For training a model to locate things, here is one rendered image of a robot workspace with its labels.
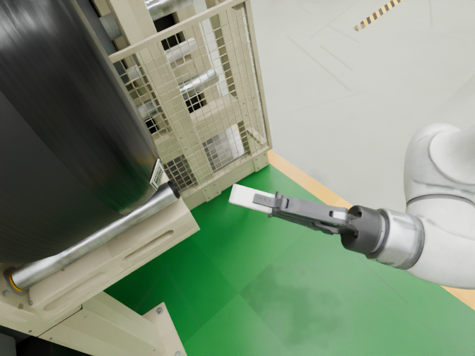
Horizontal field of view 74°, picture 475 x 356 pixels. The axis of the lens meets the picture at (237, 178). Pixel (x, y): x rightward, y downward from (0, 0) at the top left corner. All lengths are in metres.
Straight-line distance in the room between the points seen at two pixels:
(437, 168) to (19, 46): 0.57
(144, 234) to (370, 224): 0.43
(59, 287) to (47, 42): 0.49
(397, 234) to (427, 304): 1.01
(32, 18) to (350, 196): 1.54
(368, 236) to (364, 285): 0.99
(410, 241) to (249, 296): 1.04
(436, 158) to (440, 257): 0.16
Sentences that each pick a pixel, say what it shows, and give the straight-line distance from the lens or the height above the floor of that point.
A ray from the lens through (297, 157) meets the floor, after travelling 1.87.
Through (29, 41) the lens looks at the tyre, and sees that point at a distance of 0.37.
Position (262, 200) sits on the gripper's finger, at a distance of 0.49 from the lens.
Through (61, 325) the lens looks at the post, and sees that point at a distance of 1.03.
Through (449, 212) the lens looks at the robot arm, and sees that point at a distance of 0.59.
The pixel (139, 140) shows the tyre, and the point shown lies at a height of 1.13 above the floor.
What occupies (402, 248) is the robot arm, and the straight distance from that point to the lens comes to 0.54.
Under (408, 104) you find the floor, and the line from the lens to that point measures 2.23.
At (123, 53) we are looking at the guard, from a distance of 1.01.
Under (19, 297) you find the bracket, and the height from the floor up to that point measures 0.89.
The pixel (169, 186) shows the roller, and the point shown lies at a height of 0.92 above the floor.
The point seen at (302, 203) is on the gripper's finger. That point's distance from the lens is 0.48.
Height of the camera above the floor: 1.40
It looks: 50 degrees down
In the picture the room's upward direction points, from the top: 17 degrees counter-clockwise
